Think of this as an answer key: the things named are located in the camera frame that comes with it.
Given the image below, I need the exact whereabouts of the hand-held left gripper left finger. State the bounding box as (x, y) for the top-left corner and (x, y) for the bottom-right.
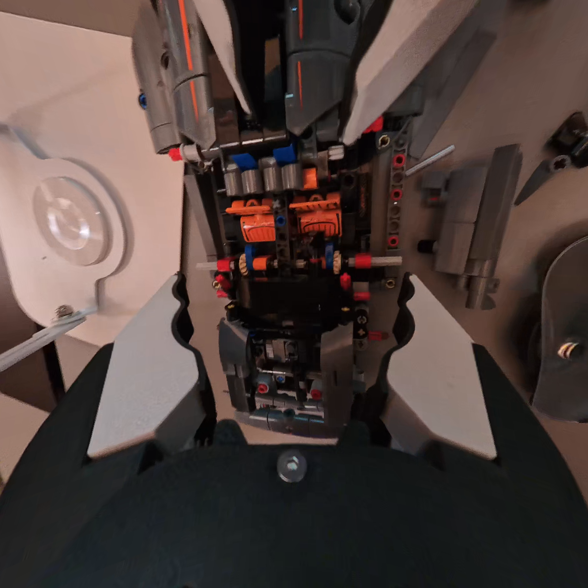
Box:
(86, 272), (217, 458)

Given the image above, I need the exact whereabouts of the clear round disc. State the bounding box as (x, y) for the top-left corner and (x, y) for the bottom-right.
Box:
(32, 177), (113, 267)

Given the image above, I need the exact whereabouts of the light grey lego axle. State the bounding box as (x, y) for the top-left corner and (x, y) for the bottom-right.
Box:
(404, 145), (456, 178)

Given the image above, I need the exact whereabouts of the lego car model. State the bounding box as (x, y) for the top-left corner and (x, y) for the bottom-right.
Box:
(131, 0), (412, 437)

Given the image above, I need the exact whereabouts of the long grey lego wedge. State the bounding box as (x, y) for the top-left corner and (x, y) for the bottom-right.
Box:
(408, 28), (498, 159)

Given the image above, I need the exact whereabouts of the grey lego side panel assembly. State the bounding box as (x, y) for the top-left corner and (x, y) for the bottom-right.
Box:
(417, 143), (523, 309)

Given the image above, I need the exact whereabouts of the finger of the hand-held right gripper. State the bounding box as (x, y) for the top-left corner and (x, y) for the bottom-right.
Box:
(341, 0), (508, 144)
(192, 0), (253, 116)

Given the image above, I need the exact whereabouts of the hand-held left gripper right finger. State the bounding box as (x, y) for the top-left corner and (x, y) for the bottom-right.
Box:
(365, 272), (499, 460)

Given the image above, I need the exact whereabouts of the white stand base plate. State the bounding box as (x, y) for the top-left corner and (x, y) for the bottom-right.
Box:
(0, 11), (185, 345)

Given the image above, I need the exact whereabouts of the black lego blade piece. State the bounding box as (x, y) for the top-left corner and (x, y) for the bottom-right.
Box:
(514, 155), (572, 206)

